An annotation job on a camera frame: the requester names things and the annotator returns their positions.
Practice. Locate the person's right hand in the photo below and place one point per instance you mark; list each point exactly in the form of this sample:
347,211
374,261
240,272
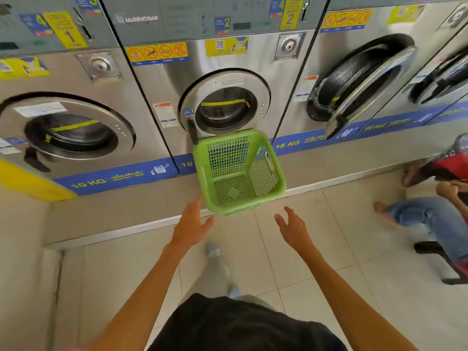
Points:
296,232

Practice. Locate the person's left hand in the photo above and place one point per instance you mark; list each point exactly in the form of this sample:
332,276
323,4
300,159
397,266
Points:
190,226

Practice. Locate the green laundry basket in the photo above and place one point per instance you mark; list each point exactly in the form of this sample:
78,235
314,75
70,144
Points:
234,193

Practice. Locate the round washing machine door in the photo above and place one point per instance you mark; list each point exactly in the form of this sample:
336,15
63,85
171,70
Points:
91,105
256,105
449,74
400,63

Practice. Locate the person's left forearm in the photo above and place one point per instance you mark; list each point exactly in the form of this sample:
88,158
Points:
146,296

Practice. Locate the person's right forearm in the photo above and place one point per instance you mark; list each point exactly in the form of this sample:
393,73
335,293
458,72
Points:
347,299

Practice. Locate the person's left white shoe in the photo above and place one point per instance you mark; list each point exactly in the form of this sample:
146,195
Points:
213,251

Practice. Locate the person's white shoe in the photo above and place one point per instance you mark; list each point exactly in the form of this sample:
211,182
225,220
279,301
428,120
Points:
213,251
234,293

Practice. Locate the person's right white shoe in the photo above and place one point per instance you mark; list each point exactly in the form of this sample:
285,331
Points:
234,293

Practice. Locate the steel washing machine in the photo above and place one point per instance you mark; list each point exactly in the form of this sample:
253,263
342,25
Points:
146,116
164,84
451,112
321,51

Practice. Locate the grey trousers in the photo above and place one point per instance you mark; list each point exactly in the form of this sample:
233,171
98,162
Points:
215,277

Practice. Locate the black shirt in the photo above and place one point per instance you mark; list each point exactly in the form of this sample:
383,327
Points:
237,325

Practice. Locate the white warning sticker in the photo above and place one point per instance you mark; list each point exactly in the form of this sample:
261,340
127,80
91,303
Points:
305,87
165,115
9,150

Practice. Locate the black chair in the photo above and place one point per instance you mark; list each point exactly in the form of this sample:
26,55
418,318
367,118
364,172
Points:
427,246

